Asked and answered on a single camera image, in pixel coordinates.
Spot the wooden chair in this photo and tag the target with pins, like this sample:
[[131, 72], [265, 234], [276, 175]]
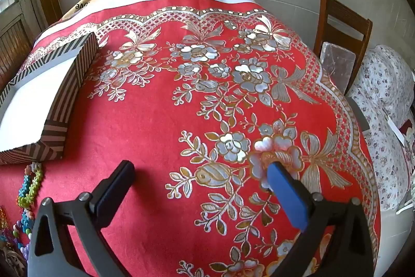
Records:
[[324, 24]]

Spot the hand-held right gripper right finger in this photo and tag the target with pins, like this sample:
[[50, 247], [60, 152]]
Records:
[[288, 196]]

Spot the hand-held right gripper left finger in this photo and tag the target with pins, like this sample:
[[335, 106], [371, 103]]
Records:
[[113, 186]]

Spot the red floral tablecloth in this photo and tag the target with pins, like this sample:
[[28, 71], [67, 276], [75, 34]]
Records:
[[162, 134]]

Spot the white tray striped rim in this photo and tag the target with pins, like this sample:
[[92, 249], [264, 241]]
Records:
[[61, 95]]

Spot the clear plastic bag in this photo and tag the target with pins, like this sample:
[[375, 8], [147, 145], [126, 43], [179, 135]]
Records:
[[337, 66]]

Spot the wooden cabinet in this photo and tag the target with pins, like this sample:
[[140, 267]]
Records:
[[16, 37]]

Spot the floral bedding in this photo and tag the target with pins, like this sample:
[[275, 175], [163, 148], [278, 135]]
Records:
[[382, 95]]

